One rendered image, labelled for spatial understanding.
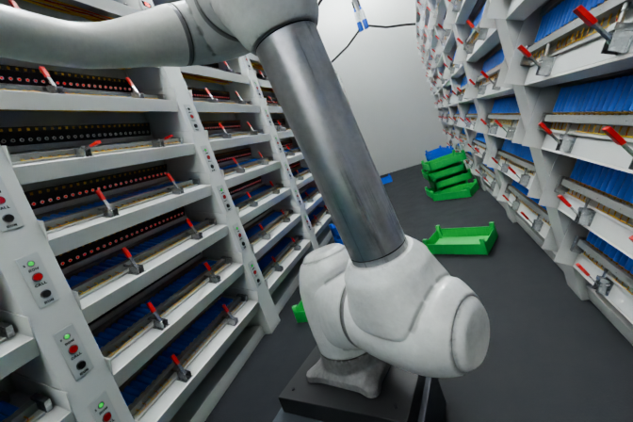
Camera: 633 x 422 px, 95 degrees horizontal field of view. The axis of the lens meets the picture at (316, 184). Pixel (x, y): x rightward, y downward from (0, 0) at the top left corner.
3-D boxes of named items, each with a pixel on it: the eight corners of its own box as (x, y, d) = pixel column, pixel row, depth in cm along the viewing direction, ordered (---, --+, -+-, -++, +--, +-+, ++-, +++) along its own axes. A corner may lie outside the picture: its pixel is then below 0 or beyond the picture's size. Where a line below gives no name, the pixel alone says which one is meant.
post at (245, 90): (322, 255, 207) (232, 12, 188) (318, 262, 198) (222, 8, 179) (299, 261, 214) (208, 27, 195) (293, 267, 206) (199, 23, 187)
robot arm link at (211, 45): (155, 19, 55) (166, -36, 44) (236, 10, 65) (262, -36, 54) (189, 84, 57) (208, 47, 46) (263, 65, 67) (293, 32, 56)
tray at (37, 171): (195, 154, 125) (192, 131, 123) (16, 186, 69) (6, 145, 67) (159, 154, 131) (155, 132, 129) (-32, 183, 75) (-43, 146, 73)
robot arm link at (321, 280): (350, 311, 79) (326, 235, 78) (406, 328, 64) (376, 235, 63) (303, 347, 69) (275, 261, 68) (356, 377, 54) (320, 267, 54)
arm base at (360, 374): (412, 328, 73) (405, 307, 72) (376, 399, 55) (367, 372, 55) (350, 323, 84) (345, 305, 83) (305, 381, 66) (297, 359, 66)
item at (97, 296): (228, 234, 129) (225, 204, 126) (85, 326, 73) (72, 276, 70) (191, 230, 135) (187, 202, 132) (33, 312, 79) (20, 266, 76)
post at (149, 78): (280, 320, 142) (136, -41, 124) (271, 333, 134) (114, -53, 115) (248, 324, 150) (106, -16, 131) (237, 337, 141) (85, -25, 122)
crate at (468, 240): (498, 235, 147) (494, 220, 146) (488, 254, 134) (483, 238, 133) (440, 236, 169) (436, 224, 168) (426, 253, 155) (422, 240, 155)
